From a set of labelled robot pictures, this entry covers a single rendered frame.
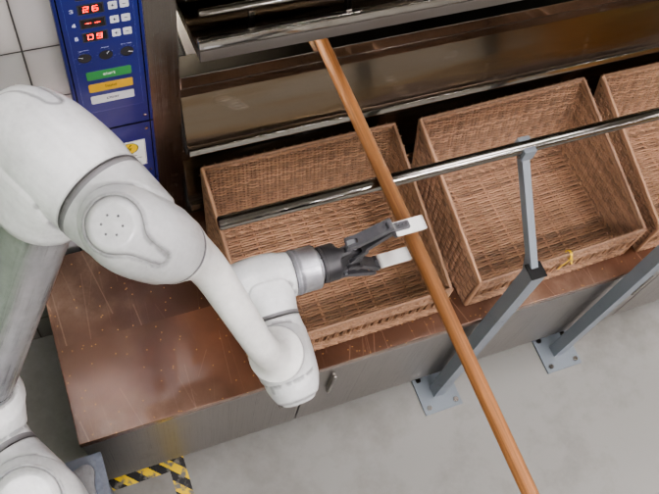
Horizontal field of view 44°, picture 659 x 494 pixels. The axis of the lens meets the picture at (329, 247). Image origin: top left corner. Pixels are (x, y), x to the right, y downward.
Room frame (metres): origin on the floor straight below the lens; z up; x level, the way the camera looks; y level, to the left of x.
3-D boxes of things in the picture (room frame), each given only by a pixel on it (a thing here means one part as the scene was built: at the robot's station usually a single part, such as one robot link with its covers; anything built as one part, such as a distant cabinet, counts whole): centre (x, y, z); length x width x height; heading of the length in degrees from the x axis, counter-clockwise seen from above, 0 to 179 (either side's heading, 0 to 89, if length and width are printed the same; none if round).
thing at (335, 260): (0.75, -0.03, 1.19); 0.09 x 0.07 x 0.08; 125
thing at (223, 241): (1.03, 0.01, 0.72); 0.56 x 0.49 x 0.28; 125
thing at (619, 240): (1.39, -0.49, 0.72); 0.56 x 0.49 x 0.28; 126
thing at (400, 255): (0.82, -0.14, 1.12); 0.07 x 0.03 x 0.01; 125
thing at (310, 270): (0.70, 0.03, 1.19); 0.09 x 0.06 x 0.09; 35
